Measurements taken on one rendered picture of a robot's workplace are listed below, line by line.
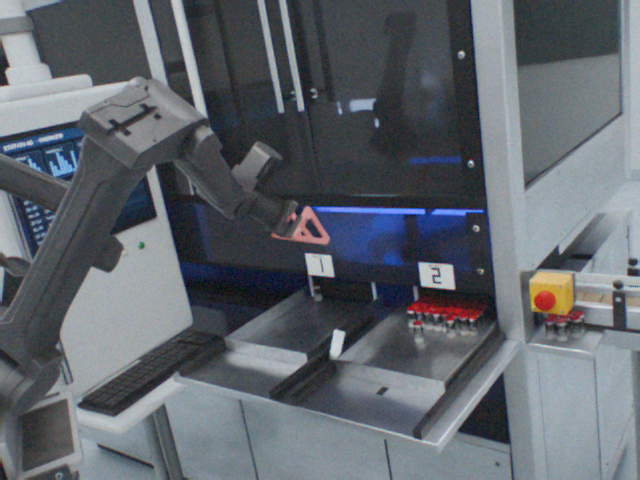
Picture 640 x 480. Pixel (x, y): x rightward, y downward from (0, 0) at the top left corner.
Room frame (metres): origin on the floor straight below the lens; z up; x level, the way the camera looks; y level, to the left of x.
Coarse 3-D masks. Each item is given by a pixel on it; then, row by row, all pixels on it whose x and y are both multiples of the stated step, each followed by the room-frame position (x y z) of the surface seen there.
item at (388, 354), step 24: (384, 336) 1.39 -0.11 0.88; (408, 336) 1.37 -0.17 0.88; (432, 336) 1.35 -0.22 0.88; (456, 336) 1.33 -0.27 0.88; (480, 336) 1.31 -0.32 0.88; (336, 360) 1.26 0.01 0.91; (360, 360) 1.30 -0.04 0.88; (384, 360) 1.28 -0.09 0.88; (408, 360) 1.26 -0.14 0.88; (432, 360) 1.24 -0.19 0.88; (456, 360) 1.23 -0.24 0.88; (408, 384) 1.15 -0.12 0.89; (432, 384) 1.11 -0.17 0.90
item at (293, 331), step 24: (264, 312) 1.59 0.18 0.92; (288, 312) 1.64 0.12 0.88; (312, 312) 1.61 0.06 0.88; (336, 312) 1.58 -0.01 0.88; (360, 312) 1.49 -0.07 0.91; (240, 336) 1.51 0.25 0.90; (264, 336) 1.51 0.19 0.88; (288, 336) 1.49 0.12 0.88; (312, 336) 1.46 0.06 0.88; (288, 360) 1.35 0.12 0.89
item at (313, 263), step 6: (306, 258) 1.62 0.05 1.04; (312, 258) 1.60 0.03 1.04; (318, 258) 1.59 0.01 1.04; (324, 258) 1.58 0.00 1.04; (330, 258) 1.57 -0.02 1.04; (312, 264) 1.61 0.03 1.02; (318, 264) 1.59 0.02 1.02; (324, 264) 1.58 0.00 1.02; (330, 264) 1.57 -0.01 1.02; (312, 270) 1.61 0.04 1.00; (318, 270) 1.60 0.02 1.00; (324, 270) 1.58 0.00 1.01; (330, 270) 1.57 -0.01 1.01; (330, 276) 1.57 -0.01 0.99
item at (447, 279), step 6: (420, 264) 1.40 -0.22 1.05; (426, 264) 1.39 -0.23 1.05; (432, 264) 1.38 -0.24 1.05; (438, 264) 1.37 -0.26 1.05; (420, 270) 1.40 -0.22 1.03; (426, 270) 1.39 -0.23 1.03; (432, 270) 1.38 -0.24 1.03; (444, 270) 1.36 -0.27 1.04; (450, 270) 1.35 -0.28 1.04; (420, 276) 1.40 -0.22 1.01; (426, 276) 1.39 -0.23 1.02; (444, 276) 1.37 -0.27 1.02; (450, 276) 1.36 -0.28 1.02; (426, 282) 1.40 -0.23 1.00; (444, 282) 1.37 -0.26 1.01; (450, 282) 1.36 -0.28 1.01; (450, 288) 1.36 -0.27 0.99
